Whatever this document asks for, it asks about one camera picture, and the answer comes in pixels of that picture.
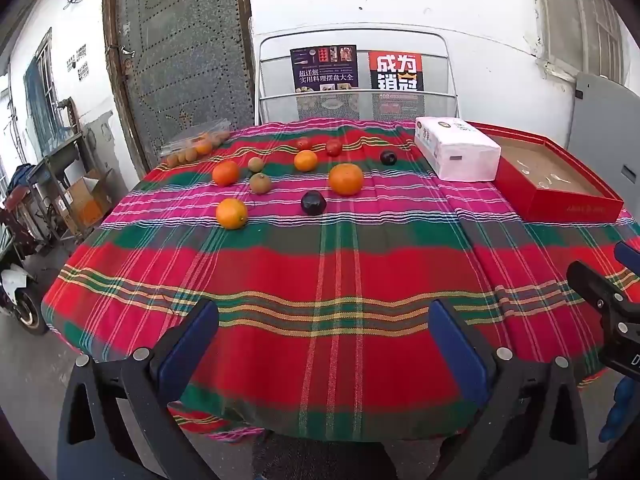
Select studded metal door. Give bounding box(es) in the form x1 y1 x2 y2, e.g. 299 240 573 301
102 0 256 171

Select pile of tan round fruits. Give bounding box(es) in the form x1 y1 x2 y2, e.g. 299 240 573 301
165 132 231 167

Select red cardboard box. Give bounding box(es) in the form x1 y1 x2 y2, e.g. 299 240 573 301
467 121 626 223

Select clear plastic clamshell container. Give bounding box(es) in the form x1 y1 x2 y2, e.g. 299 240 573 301
159 119 232 168

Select deep orange mandarin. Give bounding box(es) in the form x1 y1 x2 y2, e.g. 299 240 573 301
212 160 241 187
328 162 365 197

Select grey metal cart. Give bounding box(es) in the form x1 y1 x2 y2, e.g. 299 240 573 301
27 132 101 246

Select person's right hand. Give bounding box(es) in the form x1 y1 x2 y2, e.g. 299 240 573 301
600 375 640 443

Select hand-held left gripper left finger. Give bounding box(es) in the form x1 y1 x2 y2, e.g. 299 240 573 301
57 300 221 480

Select grey metal mesh rack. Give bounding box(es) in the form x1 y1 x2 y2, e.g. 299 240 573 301
252 30 461 123

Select parked scooter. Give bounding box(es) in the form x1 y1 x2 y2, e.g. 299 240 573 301
0 180 51 336

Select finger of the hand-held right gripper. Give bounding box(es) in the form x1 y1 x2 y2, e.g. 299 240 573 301
566 260 640 333
614 241 640 278

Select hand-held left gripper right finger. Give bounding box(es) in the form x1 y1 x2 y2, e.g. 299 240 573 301
427 300 591 480

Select red green plaid tablecloth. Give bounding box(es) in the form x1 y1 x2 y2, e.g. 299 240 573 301
42 117 640 443

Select dark cookbook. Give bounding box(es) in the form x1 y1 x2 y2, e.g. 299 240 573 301
290 44 360 121

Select brown cardboard carton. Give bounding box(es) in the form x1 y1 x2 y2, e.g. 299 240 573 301
65 169 115 231

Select barred blue window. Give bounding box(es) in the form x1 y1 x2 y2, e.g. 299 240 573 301
24 27 68 156

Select white tissue pack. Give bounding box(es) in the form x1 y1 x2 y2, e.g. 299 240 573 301
414 116 502 182

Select wall notices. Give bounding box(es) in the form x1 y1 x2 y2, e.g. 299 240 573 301
65 45 91 81

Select grey electrical cabinet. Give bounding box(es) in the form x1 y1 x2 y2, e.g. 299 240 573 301
572 71 640 161

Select red and black book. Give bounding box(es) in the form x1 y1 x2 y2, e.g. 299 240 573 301
368 51 426 121

